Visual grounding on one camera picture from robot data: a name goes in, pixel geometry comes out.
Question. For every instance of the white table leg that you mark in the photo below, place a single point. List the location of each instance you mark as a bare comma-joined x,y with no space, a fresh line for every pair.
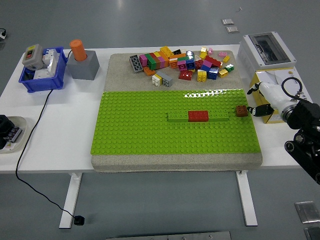
71,200
247,200

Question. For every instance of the dark red toy brick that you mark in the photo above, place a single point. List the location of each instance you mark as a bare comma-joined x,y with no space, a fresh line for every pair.
156,60
198,64

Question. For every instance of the black device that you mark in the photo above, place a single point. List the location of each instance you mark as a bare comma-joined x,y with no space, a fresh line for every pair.
5,125

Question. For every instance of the dark grey toy brick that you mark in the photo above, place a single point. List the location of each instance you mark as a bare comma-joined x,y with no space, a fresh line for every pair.
136,63

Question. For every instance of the floor power socket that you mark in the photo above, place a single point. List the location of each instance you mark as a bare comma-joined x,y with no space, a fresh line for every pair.
2,34

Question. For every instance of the black plug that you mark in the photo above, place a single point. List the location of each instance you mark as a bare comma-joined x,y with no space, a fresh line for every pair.
79,220

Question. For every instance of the orange cylinder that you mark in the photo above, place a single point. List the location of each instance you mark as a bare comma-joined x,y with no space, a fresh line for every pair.
78,51

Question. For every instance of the brown square toy brick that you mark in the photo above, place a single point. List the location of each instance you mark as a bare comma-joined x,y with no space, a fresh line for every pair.
241,111

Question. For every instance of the blue plastic bin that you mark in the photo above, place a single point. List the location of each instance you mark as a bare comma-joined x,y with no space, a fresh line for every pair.
40,85

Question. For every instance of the purple blue toy brick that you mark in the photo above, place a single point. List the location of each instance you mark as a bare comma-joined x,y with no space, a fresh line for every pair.
206,65

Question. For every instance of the magenta toy brick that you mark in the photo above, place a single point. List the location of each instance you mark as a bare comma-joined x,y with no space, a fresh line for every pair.
143,60
182,65

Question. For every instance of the white circuit breaker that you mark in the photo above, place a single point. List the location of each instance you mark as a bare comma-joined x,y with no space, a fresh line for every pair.
51,60

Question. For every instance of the grey switch box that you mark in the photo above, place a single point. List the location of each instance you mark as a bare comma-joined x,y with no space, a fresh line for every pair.
32,56

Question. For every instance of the grey block base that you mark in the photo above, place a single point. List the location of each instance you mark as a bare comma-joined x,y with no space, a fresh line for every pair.
83,67

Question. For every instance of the white socket panel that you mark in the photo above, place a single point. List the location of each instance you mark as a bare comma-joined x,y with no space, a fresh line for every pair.
42,74

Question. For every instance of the pink toy brick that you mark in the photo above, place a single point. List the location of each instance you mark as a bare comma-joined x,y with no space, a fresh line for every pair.
210,51
222,54
161,63

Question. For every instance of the orange flat toy brick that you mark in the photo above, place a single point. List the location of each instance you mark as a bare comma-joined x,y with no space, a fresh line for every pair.
178,56

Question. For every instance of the white electrical enclosure box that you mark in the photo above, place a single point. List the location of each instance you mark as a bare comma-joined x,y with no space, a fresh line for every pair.
250,55

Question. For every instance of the green studded baseplate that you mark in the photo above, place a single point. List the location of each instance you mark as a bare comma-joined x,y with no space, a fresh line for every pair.
137,135

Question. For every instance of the long metal floor plate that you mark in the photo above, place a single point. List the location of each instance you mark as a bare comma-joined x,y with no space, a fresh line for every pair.
168,236

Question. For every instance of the grey-brown mat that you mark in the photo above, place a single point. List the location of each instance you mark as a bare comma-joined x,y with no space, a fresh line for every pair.
125,80

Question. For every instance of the light grey toy brick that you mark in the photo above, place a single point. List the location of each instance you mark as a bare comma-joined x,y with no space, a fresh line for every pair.
166,79

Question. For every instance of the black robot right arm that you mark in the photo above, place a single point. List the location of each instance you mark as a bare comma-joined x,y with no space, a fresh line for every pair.
305,112

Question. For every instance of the large metal floor plate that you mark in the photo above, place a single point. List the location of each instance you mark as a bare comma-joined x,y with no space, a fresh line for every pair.
307,212
313,234

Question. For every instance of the white tray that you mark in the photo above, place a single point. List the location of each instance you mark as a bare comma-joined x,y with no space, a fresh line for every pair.
23,125

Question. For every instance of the long green toy brick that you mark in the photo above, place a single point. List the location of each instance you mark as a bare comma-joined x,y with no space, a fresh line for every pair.
177,116

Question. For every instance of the small metal floor plate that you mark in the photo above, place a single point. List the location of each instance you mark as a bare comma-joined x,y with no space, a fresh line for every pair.
232,29
227,21

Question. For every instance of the red flat toy brick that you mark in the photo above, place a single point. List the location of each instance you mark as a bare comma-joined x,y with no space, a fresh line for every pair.
198,116

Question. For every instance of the yellow white cardboard box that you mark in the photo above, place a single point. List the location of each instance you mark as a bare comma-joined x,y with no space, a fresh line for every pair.
272,120

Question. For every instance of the grey rounded toy brick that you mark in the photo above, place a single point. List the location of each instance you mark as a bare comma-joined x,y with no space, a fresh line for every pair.
190,53

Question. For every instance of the white and yellow toy brick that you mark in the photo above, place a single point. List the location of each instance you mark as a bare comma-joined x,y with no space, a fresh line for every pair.
156,80

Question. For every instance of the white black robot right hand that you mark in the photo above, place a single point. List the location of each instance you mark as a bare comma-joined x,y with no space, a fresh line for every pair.
271,93

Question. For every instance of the black toy brick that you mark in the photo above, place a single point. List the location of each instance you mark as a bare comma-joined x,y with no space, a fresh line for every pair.
177,52

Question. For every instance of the green flat toy brick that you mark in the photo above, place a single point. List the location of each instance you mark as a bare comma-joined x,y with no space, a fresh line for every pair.
186,58

